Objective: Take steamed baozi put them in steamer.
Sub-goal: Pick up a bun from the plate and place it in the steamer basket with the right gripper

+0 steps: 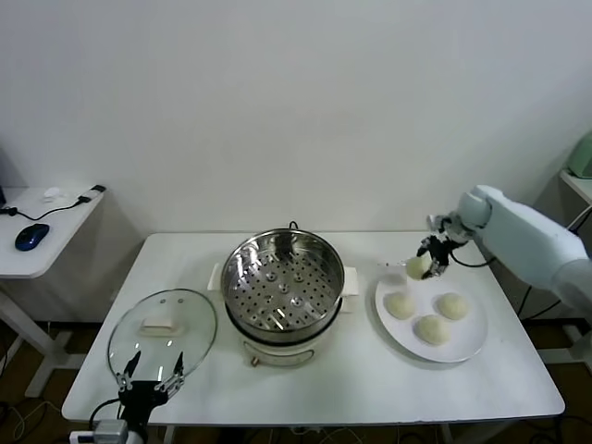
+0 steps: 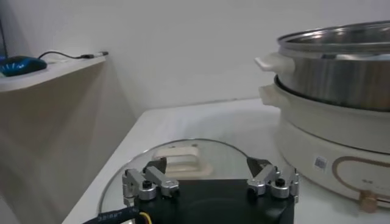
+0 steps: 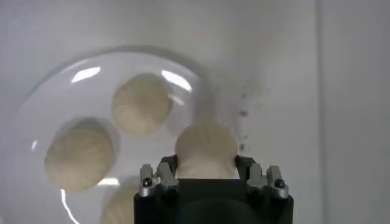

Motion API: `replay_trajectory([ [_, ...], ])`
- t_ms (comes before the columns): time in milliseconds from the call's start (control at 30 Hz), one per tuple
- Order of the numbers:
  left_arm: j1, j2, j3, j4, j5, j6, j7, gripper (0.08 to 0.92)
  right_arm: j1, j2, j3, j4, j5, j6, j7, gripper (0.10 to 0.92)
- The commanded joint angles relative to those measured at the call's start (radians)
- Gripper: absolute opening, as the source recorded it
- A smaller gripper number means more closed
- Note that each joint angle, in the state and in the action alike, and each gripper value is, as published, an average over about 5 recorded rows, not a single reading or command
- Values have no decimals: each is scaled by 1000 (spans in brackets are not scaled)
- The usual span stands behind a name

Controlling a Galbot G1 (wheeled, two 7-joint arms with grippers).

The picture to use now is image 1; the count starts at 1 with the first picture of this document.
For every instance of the blue computer mouse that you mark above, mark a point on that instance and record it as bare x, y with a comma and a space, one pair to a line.
31, 236

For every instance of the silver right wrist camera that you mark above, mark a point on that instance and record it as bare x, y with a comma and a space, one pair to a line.
446, 224

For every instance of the small white object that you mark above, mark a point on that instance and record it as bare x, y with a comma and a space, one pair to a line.
52, 193

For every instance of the white steamed baozi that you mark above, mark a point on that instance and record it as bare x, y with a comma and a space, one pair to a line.
401, 306
415, 269
453, 306
434, 329

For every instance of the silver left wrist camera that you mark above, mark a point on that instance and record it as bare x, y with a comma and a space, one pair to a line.
111, 431

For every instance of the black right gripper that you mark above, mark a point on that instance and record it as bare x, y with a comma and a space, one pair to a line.
440, 250

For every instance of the pale green appliance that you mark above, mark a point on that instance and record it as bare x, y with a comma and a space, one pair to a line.
583, 159

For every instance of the white side desk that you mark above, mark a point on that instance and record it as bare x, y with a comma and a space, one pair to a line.
55, 240

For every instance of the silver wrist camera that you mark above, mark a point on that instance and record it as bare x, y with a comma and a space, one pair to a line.
111, 431
446, 224

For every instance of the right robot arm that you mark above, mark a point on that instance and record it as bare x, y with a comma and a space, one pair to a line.
518, 231

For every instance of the stainless steel steamer basket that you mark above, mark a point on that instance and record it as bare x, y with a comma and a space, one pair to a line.
282, 291

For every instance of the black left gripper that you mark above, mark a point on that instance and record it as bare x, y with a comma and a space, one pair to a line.
139, 398

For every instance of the white round plate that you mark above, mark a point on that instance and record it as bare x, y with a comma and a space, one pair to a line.
393, 333

